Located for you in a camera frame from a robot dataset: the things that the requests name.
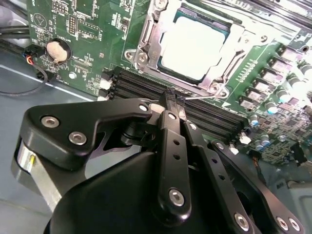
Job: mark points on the silver CPU chip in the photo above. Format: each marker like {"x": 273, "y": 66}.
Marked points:
{"x": 192, "y": 48}

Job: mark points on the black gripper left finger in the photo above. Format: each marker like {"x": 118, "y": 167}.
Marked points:
{"x": 61, "y": 117}

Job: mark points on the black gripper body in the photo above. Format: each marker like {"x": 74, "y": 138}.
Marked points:
{"x": 109, "y": 207}

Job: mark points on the silver socket cover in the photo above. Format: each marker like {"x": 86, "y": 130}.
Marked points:
{"x": 151, "y": 48}

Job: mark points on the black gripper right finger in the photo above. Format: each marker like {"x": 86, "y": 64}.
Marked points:
{"x": 219, "y": 185}

